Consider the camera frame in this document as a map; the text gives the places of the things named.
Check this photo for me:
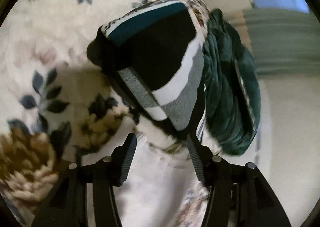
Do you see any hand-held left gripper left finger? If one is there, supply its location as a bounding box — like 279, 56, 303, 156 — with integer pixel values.
31, 132, 138, 227

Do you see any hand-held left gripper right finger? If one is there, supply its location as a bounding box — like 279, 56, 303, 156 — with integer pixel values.
186, 134, 292, 227

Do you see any black grey white striped garment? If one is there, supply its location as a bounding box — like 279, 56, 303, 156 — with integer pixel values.
87, 0, 209, 142

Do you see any dark green velvet cloth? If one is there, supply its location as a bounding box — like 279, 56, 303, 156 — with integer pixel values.
201, 9, 261, 156

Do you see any floral fleece blanket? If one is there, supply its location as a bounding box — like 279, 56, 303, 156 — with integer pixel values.
0, 0, 215, 227

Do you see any grey green curtain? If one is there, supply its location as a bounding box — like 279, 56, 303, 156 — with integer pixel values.
241, 8, 320, 76

